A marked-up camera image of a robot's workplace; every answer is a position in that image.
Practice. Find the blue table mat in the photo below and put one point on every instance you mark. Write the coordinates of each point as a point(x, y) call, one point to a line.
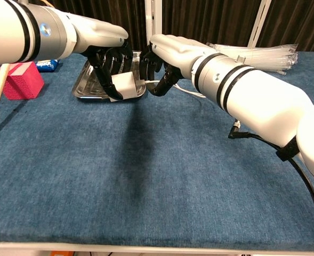
point(66, 173)

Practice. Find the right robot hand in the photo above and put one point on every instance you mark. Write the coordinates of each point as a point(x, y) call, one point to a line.
point(178, 53)

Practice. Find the blue cookie packet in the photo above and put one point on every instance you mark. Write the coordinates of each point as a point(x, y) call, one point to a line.
point(47, 66)

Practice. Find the pink foam block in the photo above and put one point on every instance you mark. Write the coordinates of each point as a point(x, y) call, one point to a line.
point(23, 84)

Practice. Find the white frame post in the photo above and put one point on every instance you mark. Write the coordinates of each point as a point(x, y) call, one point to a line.
point(259, 24)
point(152, 18)

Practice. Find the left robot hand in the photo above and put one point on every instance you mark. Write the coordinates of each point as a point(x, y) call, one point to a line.
point(100, 33)

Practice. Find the bundle of clear straws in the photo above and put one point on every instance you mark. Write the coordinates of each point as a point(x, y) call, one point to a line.
point(266, 57)

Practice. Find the white charger block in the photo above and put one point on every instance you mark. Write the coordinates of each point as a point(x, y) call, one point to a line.
point(126, 84)

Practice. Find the metal tray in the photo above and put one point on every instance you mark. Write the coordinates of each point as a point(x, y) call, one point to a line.
point(88, 85)

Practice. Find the dark pleated curtain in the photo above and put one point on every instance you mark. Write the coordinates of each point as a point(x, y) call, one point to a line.
point(199, 16)

